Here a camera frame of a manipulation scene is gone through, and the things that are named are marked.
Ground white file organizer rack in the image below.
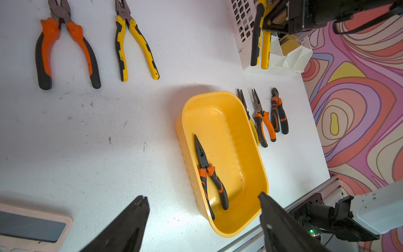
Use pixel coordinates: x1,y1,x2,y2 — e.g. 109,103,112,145
226,1,313,77

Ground orange black diagonal cutters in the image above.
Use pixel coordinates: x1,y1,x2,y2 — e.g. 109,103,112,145
270,88,289,134

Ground small orange combination pliers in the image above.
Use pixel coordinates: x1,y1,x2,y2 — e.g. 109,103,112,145
35,1,101,90

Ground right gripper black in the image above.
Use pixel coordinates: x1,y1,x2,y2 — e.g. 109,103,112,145
262,0,403,34

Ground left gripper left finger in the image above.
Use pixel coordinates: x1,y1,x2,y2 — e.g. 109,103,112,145
82,195,150,252

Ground yellow black combination pliers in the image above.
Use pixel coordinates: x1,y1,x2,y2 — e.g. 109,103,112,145
250,1,271,69

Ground orange black pliers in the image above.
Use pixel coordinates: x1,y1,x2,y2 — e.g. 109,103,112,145
194,134,229,220

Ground pink white calculator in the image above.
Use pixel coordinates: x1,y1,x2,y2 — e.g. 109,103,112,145
1,203,73,252

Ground yellow tape roll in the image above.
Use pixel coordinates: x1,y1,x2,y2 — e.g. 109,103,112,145
279,35,302,56

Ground yellow handled slim pliers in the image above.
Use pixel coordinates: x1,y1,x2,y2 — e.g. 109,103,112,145
114,0,160,83

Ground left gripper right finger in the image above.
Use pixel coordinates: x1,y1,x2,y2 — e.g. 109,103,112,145
258,192,328,252

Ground yellow plastic storage box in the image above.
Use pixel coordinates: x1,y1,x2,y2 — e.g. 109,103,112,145
176,91,269,238

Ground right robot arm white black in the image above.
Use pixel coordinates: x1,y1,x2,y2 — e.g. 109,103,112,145
263,1,403,251

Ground orange long nose pliers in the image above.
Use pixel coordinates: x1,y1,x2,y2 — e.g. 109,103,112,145
252,89,277,148

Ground yellow needle nose pliers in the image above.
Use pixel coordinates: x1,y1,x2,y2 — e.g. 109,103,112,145
237,89,260,146

